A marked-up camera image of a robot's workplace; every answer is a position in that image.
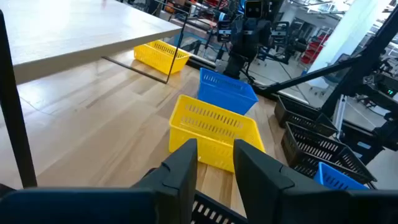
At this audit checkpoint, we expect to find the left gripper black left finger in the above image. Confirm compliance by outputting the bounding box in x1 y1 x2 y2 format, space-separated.
132 138 199 224

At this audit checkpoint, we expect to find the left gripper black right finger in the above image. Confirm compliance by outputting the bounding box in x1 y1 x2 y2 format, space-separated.
233 139 296 224

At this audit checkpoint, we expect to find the yellow plastic basket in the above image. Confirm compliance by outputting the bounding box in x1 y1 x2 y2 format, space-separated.
133 39 192 75
169 94 267 174

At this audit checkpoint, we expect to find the blue plastic basket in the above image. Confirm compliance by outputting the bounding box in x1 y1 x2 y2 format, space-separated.
197 67 259 116
313 161 370 191

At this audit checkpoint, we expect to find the red storage rack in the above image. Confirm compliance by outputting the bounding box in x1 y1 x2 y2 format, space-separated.
300 34 330 65

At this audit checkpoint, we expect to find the black box with green lights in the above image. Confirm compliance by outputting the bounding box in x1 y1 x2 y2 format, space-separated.
362 73 398 103

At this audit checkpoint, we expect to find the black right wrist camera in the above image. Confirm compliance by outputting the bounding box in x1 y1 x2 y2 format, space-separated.
244 0 264 19

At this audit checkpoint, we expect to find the black metal rig frame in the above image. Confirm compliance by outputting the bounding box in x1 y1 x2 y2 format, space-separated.
253 4 398 166

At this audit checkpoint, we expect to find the wooden shelf with black frame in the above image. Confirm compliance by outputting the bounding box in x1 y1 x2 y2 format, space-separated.
0 0 189 189

